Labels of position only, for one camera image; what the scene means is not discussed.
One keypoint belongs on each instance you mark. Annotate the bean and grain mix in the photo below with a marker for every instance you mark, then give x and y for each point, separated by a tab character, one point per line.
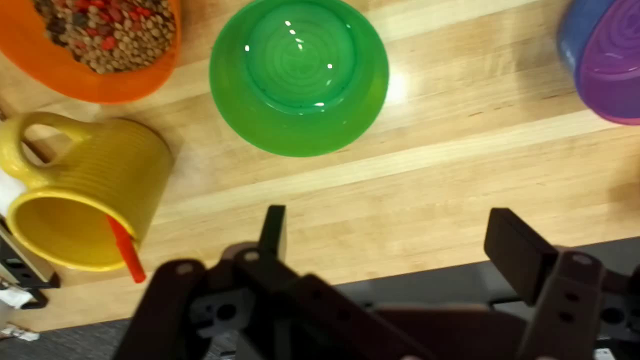
110	33

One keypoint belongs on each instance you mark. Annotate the yellow ceramic mug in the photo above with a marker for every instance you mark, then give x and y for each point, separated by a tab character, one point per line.
100	173

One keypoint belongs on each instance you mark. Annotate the orange plastic bowl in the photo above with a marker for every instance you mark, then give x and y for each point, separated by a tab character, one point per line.
41	66

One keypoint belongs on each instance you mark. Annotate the purple plastic bowl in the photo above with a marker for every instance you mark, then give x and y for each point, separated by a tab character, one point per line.
611	63

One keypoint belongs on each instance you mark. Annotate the white paper scrap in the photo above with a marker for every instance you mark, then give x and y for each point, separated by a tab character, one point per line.
16	332

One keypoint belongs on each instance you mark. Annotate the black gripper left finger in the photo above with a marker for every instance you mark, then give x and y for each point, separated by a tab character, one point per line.
274	233

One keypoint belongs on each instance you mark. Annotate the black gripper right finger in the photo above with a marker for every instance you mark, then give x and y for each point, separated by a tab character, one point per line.
520	253

